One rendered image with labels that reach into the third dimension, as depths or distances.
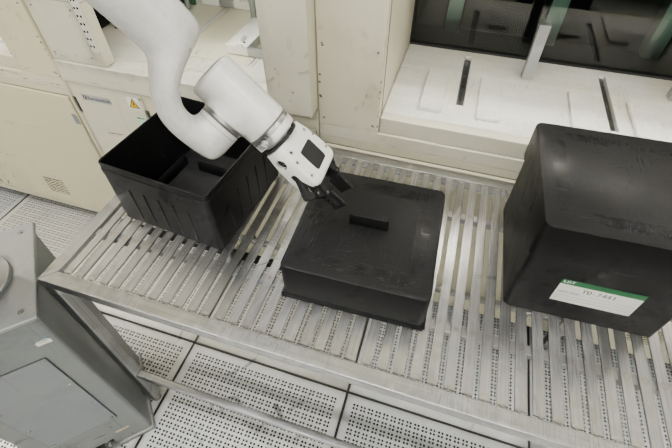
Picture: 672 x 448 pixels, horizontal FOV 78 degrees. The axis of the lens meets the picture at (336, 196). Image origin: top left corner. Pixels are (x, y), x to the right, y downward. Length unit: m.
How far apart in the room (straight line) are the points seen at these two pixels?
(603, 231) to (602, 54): 0.85
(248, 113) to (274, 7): 0.35
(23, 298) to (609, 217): 1.10
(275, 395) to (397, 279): 0.92
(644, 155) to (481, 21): 0.69
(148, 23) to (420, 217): 0.60
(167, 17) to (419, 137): 0.71
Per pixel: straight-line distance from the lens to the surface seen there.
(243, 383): 1.65
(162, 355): 1.77
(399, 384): 0.81
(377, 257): 0.81
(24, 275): 1.12
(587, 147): 0.93
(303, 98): 1.09
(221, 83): 0.71
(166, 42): 0.66
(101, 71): 1.52
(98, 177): 1.97
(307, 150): 0.75
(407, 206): 0.90
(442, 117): 1.15
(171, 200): 0.93
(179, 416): 1.67
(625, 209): 0.83
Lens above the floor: 1.52
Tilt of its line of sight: 46 degrees down
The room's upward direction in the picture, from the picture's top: straight up
